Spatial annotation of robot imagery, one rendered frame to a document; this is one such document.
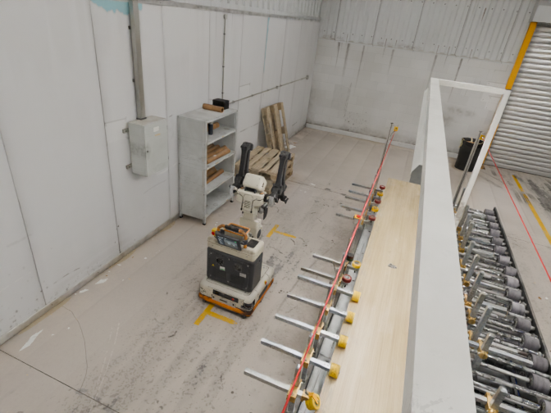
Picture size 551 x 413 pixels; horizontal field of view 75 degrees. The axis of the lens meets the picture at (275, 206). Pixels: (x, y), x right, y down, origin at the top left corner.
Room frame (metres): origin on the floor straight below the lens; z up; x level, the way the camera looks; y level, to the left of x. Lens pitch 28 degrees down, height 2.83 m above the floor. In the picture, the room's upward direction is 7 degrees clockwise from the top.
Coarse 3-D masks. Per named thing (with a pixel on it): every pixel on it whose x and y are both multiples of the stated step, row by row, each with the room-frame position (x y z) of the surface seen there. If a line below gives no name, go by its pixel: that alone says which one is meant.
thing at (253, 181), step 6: (246, 174) 3.37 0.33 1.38; (252, 174) 3.37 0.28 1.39; (246, 180) 3.31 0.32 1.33; (252, 180) 3.31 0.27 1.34; (258, 180) 3.29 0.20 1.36; (264, 180) 3.32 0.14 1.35; (246, 186) 3.29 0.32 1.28; (252, 186) 3.27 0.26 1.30; (258, 186) 3.25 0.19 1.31; (264, 186) 3.34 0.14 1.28
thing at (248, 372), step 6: (246, 372) 1.41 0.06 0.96; (252, 372) 1.41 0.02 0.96; (258, 378) 1.38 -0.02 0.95; (264, 378) 1.38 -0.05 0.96; (270, 378) 1.38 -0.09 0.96; (270, 384) 1.36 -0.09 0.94; (276, 384) 1.35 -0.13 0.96; (282, 384) 1.35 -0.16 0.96; (282, 390) 1.33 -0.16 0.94; (288, 390) 1.32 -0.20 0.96; (300, 396) 1.30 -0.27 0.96
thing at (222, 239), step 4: (216, 232) 2.88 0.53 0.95; (220, 232) 2.96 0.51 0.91; (216, 236) 2.87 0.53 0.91; (220, 236) 2.85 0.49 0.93; (224, 236) 2.84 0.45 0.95; (228, 236) 2.84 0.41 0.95; (220, 240) 2.89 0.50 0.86; (224, 240) 2.86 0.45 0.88; (228, 240) 2.83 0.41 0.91; (232, 240) 2.81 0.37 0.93; (236, 240) 2.79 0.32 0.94; (244, 240) 2.85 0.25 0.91; (224, 244) 2.90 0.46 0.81; (228, 244) 2.87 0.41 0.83; (232, 244) 2.84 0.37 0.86; (236, 244) 2.82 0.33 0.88; (240, 244) 2.83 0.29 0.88; (244, 244) 2.84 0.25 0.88; (236, 248) 2.85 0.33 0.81; (240, 248) 2.84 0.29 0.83
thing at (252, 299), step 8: (264, 272) 3.21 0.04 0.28; (272, 272) 3.27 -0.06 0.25; (208, 280) 2.96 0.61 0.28; (216, 280) 2.98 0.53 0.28; (264, 280) 3.08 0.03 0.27; (272, 280) 3.29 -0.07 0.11; (200, 288) 2.92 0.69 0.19; (224, 288) 2.86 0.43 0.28; (232, 288) 2.88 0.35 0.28; (256, 288) 2.92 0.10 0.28; (264, 288) 3.05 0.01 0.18; (200, 296) 2.91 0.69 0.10; (208, 296) 2.89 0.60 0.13; (216, 296) 2.85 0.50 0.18; (240, 296) 2.79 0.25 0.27; (248, 296) 2.80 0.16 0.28; (256, 296) 2.85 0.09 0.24; (216, 304) 2.84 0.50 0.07; (224, 304) 2.82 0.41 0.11; (232, 304) 2.79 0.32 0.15; (248, 304) 2.73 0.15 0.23; (256, 304) 2.87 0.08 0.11; (240, 312) 2.75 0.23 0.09; (248, 312) 2.73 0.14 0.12
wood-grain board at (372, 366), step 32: (384, 192) 4.42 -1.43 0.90; (416, 192) 4.55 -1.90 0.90; (384, 224) 3.53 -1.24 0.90; (416, 224) 3.62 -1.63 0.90; (384, 256) 2.88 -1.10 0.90; (384, 288) 2.40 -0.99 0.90; (384, 320) 2.02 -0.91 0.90; (352, 352) 1.69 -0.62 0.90; (384, 352) 1.72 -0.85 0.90; (352, 384) 1.45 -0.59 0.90; (384, 384) 1.48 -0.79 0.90
